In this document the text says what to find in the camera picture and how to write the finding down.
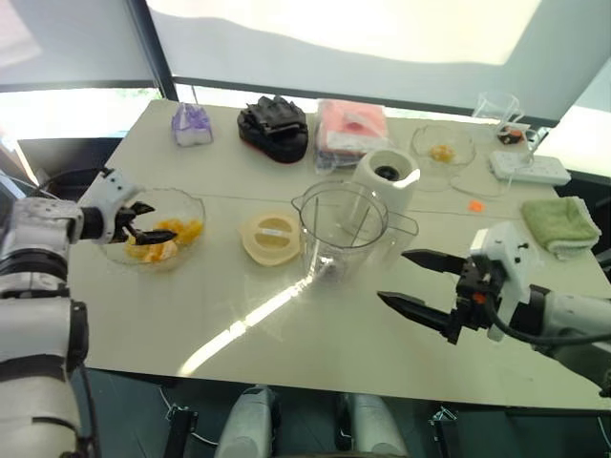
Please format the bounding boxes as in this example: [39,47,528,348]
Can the dark window post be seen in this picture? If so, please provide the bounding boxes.
[124,0,179,102]

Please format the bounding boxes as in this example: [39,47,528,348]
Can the dark window rail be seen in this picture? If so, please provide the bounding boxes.
[171,74,560,129]

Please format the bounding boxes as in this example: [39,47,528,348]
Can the cream blender jar lid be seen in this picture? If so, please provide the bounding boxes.
[240,212,303,267]

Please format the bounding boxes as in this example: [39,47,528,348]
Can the large clear glass bowl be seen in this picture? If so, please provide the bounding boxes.
[98,186,207,275]

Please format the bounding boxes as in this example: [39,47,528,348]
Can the black crumpled glove pile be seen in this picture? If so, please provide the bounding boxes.
[237,95,309,165]

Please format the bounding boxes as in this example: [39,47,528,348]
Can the folded green towel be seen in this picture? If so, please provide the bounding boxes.
[520,197,602,260]

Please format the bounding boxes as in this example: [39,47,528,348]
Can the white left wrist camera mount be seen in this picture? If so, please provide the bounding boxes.
[78,167,144,211]

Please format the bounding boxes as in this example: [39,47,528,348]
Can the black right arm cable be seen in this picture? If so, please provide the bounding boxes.
[486,295,611,345]

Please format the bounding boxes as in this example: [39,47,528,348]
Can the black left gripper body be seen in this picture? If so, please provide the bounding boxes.
[113,204,140,244]

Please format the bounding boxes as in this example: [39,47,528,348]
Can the flat clear plastic lid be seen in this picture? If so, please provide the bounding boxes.
[449,164,508,198]

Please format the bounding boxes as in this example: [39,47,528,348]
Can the small black orange gadget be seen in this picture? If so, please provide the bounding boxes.
[496,126,526,145]

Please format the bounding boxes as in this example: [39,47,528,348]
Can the clear plastic pitcher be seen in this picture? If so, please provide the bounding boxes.
[495,122,546,185]

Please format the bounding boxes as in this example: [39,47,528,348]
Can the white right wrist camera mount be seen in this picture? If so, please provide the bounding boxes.
[469,221,540,343]

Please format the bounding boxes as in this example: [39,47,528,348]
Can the clear blender jar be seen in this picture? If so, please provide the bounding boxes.
[291,179,420,288]

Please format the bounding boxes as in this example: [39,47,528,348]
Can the white blender base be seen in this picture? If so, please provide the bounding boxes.
[351,148,421,216]

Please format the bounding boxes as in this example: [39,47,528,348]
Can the purple and white bag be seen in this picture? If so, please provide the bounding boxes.
[171,102,215,147]

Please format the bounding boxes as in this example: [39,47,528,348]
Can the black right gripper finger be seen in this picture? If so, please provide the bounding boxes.
[402,248,467,277]
[376,291,454,343]

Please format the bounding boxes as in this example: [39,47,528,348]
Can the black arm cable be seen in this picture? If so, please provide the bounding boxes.
[486,295,611,345]
[32,166,114,197]

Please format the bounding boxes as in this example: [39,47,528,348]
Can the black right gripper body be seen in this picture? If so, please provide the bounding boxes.
[448,257,501,344]

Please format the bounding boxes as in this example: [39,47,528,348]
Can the white power strip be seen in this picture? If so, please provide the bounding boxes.
[488,151,572,185]

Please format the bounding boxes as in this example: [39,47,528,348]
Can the clear measuring cup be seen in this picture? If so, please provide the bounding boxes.
[472,92,525,131]

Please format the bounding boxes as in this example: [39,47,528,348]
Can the pink cloths in plastic pack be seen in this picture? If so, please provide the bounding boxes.
[314,98,395,173]

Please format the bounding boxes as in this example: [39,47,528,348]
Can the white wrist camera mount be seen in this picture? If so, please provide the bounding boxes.
[469,221,540,343]
[78,167,144,211]

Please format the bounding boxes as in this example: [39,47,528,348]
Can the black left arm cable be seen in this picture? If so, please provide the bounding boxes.
[32,166,114,197]

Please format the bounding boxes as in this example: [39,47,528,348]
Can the small clear glass bowl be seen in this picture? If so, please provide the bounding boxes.
[411,123,477,169]

